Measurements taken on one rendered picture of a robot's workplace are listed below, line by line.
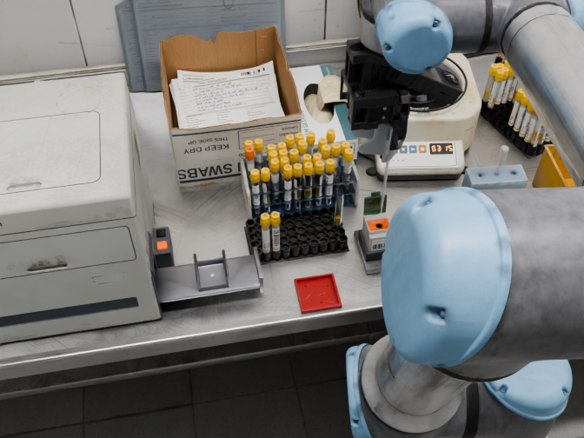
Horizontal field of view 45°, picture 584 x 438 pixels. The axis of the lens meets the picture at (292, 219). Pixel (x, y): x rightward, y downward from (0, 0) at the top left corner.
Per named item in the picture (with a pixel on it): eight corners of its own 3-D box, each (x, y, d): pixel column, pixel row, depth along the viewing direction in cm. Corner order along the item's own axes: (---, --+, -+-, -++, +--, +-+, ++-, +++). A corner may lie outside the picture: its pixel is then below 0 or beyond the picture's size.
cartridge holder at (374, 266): (366, 275, 122) (368, 262, 119) (353, 235, 128) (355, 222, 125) (396, 270, 123) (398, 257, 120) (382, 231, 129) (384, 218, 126)
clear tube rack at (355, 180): (248, 222, 130) (247, 195, 125) (242, 184, 137) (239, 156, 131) (357, 207, 133) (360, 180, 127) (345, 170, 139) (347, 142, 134)
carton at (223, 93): (176, 190, 135) (166, 130, 124) (166, 96, 154) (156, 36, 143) (303, 173, 139) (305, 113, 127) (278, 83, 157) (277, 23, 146)
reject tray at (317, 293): (301, 314, 117) (301, 311, 116) (294, 281, 121) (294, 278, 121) (341, 308, 118) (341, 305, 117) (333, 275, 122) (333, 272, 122)
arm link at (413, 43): (494, 15, 71) (472, -41, 79) (383, 17, 71) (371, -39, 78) (480, 78, 77) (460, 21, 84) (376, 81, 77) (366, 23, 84)
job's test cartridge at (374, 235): (367, 259, 123) (370, 235, 118) (360, 238, 126) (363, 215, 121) (389, 255, 123) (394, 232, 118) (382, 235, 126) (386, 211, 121)
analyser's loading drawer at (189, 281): (138, 311, 115) (133, 292, 111) (136, 279, 119) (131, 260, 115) (263, 292, 117) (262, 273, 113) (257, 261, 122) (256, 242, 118)
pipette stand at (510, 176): (463, 228, 129) (474, 190, 122) (454, 200, 134) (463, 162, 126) (517, 224, 130) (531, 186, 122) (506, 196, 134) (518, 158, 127)
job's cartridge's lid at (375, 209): (365, 195, 118) (364, 193, 118) (363, 216, 121) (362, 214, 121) (388, 192, 118) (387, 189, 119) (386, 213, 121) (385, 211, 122)
